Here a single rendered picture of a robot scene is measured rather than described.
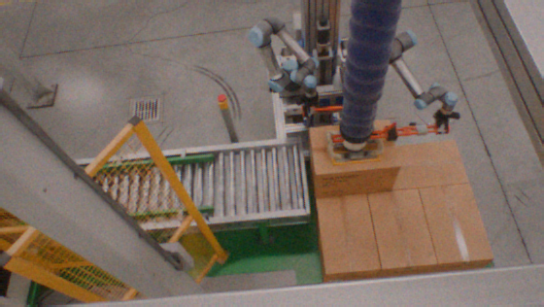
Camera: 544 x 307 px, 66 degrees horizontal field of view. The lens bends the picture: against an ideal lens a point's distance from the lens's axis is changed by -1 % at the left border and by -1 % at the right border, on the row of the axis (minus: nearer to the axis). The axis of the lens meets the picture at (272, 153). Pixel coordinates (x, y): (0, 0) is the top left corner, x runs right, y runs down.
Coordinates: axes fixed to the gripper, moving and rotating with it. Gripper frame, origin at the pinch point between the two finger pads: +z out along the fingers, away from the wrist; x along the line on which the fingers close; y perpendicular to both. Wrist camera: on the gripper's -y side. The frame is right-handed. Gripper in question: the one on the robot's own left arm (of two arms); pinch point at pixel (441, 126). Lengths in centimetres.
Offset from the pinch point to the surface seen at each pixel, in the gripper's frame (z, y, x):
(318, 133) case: 12, 84, -14
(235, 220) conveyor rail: 48, 153, 34
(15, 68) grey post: 54, 380, -160
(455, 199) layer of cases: 53, -15, 33
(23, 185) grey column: -174, 167, 110
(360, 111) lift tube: -44, 62, 10
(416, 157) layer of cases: 53, 5, -6
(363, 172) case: 17, 56, 20
